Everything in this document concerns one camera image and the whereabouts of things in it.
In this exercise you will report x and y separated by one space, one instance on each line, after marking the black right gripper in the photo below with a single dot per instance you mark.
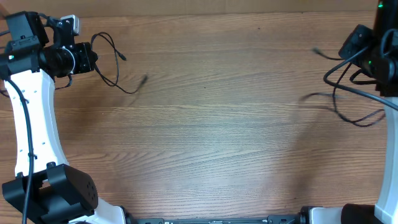
359 37

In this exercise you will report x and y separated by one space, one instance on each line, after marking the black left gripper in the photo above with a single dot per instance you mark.
86 56

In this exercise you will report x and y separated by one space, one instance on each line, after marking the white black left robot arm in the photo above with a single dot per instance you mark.
46 189

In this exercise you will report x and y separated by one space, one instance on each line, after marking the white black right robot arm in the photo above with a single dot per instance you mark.
374 52

